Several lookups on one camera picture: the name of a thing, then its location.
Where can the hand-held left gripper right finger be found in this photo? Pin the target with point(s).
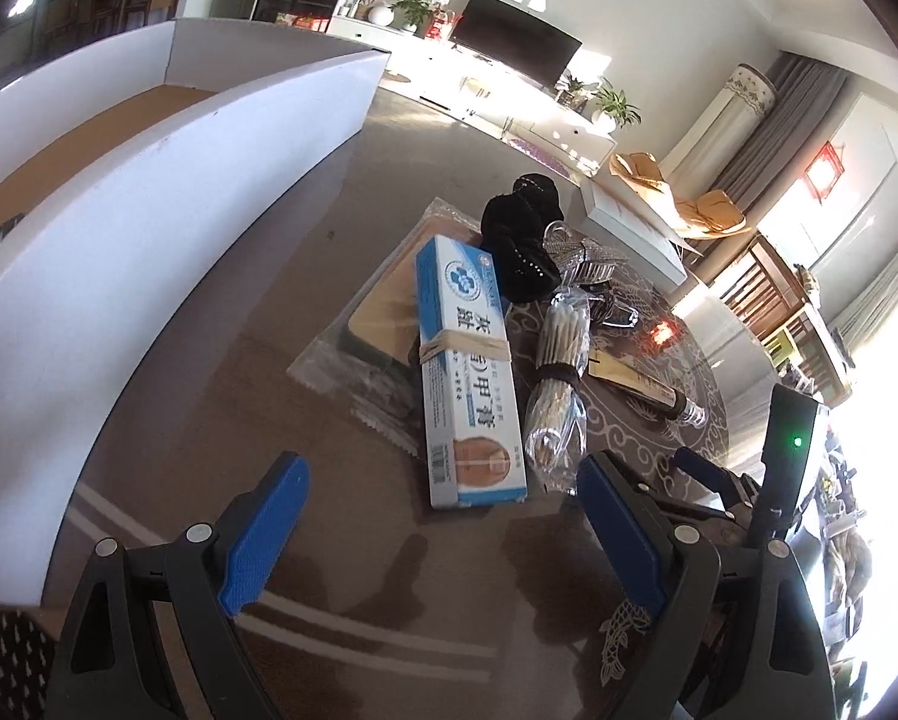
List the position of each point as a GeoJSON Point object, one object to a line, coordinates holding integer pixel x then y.
{"type": "Point", "coordinates": [621, 532]}

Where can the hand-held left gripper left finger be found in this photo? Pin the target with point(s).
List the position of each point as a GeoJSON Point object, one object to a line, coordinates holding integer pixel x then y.
{"type": "Point", "coordinates": [261, 532]}

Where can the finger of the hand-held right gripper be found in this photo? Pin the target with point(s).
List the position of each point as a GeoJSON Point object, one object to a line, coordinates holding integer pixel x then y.
{"type": "Point", "coordinates": [708, 474]}
{"type": "Point", "coordinates": [708, 514]}

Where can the blue and white ointment box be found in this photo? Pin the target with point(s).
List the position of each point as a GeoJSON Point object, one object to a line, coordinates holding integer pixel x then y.
{"type": "Point", "coordinates": [468, 420]}

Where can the bag of cotton swabs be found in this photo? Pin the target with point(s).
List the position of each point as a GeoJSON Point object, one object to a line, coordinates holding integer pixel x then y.
{"type": "Point", "coordinates": [558, 337]}

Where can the clear bag of wooden items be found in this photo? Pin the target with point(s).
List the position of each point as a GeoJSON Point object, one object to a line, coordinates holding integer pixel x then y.
{"type": "Point", "coordinates": [378, 315]}

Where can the black velvet bundle with rhinestones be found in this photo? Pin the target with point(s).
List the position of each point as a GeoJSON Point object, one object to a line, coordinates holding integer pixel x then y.
{"type": "Point", "coordinates": [513, 255]}

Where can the large white cardboard box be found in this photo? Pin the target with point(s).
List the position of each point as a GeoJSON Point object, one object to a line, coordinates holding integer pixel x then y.
{"type": "Point", "coordinates": [156, 240]}

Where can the wooden slatted chair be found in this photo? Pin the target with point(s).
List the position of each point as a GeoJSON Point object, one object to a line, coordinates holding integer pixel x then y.
{"type": "Point", "coordinates": [764, 285]}

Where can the tan rubber band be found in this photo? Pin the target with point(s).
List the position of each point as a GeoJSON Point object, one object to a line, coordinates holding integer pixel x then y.
{"type": "Point", "coordinates": [464, 346]}

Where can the rhinestone hair claw clip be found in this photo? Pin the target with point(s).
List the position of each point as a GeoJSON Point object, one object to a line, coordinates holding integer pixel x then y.
{"type": "Point", "coordinates": [580, 259]}

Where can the orange lounge chair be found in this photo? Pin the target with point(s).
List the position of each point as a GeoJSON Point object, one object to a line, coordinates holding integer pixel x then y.
{"type": "Point", "coordinates": [711, 210]}

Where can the flat white box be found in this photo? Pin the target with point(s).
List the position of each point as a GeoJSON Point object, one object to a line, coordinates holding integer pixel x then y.
{"type": "Point", "coordinates": [621, 225]}

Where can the small black velvet bundle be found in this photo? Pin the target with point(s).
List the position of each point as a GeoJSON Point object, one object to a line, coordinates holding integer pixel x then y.
{"type": "Point", "coordinates": [537, 193]}

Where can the grey curtain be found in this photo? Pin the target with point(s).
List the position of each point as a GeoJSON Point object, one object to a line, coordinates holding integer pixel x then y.
{"type": "Point", "coordinates": [787, 120]}

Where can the standing air conditioner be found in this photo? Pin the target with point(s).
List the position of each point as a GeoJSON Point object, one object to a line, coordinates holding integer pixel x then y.
{"type": "Point", "coordinates": [726, 112]}

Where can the large leafy potted plant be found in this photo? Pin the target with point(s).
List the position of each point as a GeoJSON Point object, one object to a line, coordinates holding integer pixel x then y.
{"type": "Point", "coordinates": [615, 103]}

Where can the small potted plant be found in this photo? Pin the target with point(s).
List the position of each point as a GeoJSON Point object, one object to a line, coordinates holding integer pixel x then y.
{"type": "Point", "coordinates": [573, 90]}

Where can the flat screen television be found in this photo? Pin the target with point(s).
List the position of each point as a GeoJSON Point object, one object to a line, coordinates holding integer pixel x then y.
{"type": "Point", "coordinates": [513, 37]}

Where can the white television cabinet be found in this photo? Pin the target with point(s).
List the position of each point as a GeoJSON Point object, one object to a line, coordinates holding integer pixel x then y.
{"type": "Point", "coordinates": [434, 67]}

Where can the red tabletop decoration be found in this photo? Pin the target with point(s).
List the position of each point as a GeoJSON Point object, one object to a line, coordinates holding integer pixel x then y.
{"type": "Point", "coordinates": [440, 24]}

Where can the round white vase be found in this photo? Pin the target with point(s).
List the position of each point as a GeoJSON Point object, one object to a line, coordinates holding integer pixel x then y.
{"type": "Point", "coordinates": [381, 14]}

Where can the bushy green potted plant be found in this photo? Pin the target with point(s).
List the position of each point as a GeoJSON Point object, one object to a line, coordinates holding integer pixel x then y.
{"type": "Point", "coordinates": [413, 11]}

